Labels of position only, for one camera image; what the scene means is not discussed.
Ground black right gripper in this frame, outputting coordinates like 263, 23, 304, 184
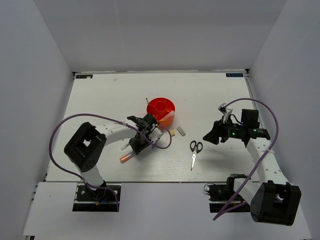
202, 114, 245, 145

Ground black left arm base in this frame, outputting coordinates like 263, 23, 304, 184
72, 184, 118, 212

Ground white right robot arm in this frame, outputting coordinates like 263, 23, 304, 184
203, 108, 302, 226

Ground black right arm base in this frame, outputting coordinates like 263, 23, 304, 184
203, 174, 250, 213

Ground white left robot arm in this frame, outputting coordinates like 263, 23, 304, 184
64, 113, 163, 200

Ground blue clear pen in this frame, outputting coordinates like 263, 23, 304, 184
152, 136, 161, 149

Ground orange round compartment container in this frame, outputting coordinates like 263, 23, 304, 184
146, 97, 176, 127

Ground green pen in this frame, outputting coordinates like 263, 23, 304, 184
120, 143, 130, 151

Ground grey white eraser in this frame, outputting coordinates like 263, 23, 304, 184
176, 126, 186, 137

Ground right corner table label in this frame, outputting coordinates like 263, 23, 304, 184
225, 72, 244, 78

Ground corner table label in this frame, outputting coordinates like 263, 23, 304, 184
75, 74, 93, 79
225, 72, 244, 78

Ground left corner table label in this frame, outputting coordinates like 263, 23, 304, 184
75, 74, 93, 79

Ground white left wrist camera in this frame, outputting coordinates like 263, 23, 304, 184
154, 125, 164, 141

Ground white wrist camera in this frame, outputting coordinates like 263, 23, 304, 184
218, 103, 233, 124
154, 125, 164, 141

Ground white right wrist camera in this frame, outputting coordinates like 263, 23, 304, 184
218, 103, 233, 124

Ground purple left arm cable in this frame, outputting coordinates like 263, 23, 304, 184
50, 113, 173, 211

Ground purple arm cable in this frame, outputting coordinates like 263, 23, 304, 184
50, 113, 173, 211
212, 97, 279, 221

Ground black handled scissors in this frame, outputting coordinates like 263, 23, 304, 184
189, 140, 203, 171

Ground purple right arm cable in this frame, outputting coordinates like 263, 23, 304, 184
212, 97, 279, 221

